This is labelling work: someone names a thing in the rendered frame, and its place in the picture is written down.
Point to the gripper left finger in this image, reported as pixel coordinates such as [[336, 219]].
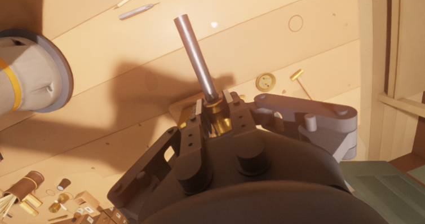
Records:
[[191, 134]]

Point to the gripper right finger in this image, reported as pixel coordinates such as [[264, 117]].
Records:
[[299, 106]]

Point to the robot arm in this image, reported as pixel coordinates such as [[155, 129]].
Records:
[[30, 74]]

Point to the round brass gear wheel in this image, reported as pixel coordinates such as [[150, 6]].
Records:
[[265, 82]]

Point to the grey metal rod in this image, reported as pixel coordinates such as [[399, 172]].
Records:
[[196, 58]]

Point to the dark brown parts boxes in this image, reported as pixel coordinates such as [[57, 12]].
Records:
[[109, 216]]

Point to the red-brown wooden board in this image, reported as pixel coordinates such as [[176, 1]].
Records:
[[406, 162]]

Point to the tan cardboard box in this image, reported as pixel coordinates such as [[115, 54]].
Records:
[[86, 199]]

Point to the grey pin tool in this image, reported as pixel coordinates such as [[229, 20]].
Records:
[[134, 12]]

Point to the dark small cup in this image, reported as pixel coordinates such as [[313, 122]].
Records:
[[63, 184]]

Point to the brass oiler bottle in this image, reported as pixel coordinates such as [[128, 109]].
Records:
[[58, 203]]

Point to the brass block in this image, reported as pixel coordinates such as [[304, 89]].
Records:
[[33, 200], [28, 209]]

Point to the bundle of pale sticks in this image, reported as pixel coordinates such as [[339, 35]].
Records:
[[6, 207]]

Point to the pale wooden frame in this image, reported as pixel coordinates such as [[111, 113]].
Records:
[[375, 68]]

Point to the grey round base plate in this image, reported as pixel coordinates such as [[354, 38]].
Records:
[[68, 77]]

